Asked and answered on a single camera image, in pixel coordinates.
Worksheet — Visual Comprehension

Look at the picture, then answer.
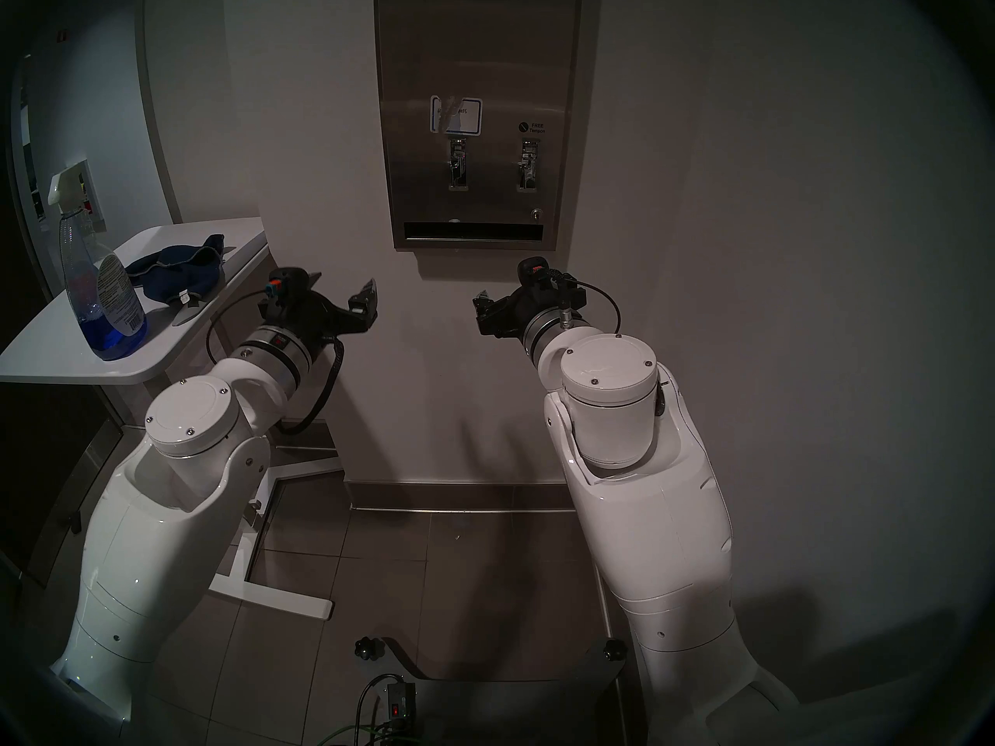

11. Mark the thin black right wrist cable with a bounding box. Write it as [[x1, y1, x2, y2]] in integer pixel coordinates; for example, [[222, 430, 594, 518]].
[[574, 281, 622, 338]]

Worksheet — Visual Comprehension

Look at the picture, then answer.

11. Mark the green cable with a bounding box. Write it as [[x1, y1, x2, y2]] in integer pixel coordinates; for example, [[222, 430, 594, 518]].
[[315, 720, 405, 746]]

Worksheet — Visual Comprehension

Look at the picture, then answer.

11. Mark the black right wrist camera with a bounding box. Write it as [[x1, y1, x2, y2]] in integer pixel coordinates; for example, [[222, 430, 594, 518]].
[[518, 257, 585, 312]]

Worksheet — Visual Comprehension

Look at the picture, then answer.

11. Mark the blue cleaner spray bottle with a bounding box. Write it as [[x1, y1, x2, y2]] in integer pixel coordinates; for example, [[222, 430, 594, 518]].
[[48, 169, 148, 362]]

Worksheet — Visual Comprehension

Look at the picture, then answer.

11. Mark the black box with red light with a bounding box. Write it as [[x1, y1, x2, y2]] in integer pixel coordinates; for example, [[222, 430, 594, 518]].
[[385, 678, 419, 731]]

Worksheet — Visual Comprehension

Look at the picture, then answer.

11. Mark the thick black left wrist cable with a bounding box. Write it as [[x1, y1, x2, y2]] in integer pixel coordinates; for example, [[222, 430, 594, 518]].
[[276, 336, 347, 436]]

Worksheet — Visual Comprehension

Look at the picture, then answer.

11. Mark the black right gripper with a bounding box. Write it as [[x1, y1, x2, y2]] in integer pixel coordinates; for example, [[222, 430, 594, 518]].
[[472, 284, 557, 339]]

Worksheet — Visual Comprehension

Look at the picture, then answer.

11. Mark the black base cable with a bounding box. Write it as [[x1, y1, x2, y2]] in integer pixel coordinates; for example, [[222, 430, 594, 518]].
[[355, 672, 405, 739]]

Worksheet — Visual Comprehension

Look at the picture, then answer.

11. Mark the thin black left wrist cable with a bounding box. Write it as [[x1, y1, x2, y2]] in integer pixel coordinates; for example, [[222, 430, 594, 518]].
[[205, 288, 274, 364]]

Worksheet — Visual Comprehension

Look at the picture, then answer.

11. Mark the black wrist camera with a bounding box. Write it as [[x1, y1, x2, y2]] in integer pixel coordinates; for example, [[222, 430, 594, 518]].
[[267, 267, 313, 306], [518, 257, 585, 312]]

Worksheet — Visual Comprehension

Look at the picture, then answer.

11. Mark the white blue-edged dispenser sticker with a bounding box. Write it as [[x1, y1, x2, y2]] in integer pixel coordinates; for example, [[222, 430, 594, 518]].
[[430, 97, 483, 137]]

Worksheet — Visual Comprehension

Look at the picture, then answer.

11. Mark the stainless steel wall dispenser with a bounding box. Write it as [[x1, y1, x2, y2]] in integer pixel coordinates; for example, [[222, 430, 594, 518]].
[[373, 0, 584, 252]]

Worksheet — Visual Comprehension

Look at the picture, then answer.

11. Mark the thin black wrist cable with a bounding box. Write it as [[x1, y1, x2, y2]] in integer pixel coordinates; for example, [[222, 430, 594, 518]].
[[574, 281, 622, 338], [205, 288, 274, 364]]

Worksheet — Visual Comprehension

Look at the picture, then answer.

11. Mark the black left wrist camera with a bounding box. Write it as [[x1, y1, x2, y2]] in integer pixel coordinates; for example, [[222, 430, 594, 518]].
[[267, 267, 313, 306]]

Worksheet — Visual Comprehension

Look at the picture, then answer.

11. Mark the white wall switch box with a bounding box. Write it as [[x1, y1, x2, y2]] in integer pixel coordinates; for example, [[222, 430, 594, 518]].
[[61, 159, 107, 232]]

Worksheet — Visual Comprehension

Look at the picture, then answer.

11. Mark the dark blue cloth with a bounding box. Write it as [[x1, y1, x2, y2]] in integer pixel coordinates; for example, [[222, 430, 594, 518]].
[[126, 234, 234, 306]]

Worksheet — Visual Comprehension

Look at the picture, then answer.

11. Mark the grey robot base platform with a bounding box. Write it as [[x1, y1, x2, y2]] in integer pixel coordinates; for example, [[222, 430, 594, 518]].
[[379, 636, 624, 746]]

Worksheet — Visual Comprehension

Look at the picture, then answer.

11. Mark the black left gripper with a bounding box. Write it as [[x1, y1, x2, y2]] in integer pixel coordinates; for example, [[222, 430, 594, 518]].
[[260, 279, 380, 350]]

